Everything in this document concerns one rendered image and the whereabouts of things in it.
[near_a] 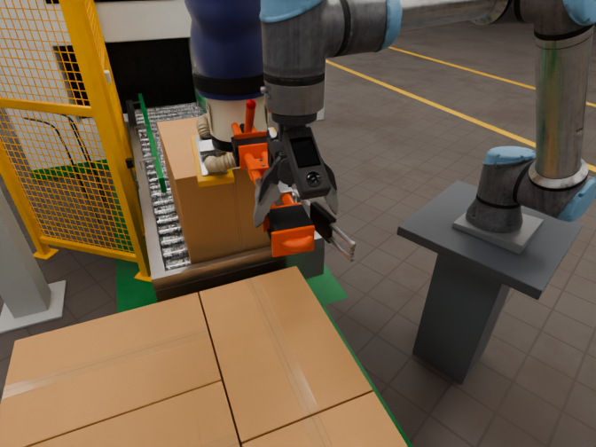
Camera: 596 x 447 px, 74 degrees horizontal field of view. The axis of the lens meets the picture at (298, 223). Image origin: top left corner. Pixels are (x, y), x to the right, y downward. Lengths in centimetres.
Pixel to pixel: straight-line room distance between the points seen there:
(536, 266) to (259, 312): 93
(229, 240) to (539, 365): 155
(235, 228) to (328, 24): 111
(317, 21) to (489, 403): 175
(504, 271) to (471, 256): 11
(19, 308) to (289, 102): 214
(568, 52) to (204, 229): 122
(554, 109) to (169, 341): 129
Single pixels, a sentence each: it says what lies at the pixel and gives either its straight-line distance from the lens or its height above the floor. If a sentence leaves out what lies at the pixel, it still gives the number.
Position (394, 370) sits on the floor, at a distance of 199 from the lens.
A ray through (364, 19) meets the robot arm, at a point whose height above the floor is 151.
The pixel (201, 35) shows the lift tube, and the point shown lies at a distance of 110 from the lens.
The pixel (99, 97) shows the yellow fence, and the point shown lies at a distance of 203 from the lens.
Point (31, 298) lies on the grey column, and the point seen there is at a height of 12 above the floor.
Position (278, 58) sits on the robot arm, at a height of 147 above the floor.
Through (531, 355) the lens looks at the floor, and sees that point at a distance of 228.
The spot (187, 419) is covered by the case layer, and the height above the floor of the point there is 54.
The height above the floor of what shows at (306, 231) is 121.
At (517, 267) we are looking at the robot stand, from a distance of 146.
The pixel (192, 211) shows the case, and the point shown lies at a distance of 149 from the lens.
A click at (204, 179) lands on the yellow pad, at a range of 111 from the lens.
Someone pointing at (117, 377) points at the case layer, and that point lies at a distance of 137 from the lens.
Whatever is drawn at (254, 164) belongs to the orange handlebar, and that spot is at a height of 120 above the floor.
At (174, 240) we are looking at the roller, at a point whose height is 54.
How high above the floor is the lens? 159
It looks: 34 degrees down
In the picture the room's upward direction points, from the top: straight up
